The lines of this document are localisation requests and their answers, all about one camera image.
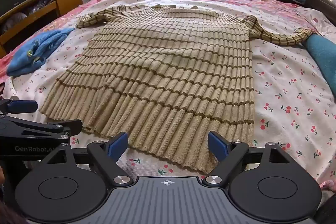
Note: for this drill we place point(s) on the beige striped knit sweater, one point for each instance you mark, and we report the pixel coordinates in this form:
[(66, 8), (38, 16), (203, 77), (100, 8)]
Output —
[(170, 77)]

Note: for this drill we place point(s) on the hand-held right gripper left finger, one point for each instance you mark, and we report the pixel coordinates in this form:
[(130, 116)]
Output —
[(118, 144)]

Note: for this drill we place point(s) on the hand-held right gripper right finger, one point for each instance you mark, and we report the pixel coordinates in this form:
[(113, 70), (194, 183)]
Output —
[(218, 145)]

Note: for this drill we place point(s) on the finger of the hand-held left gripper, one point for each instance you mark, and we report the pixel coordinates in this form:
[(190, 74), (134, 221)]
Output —
[(52, 127), (22, 106)]

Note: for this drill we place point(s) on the teal cloth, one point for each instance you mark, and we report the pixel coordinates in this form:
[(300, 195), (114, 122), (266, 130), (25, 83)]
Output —
[(324, 56)]

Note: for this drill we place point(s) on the blue knit garment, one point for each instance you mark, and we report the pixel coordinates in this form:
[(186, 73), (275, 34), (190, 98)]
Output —
[(36, 52)]

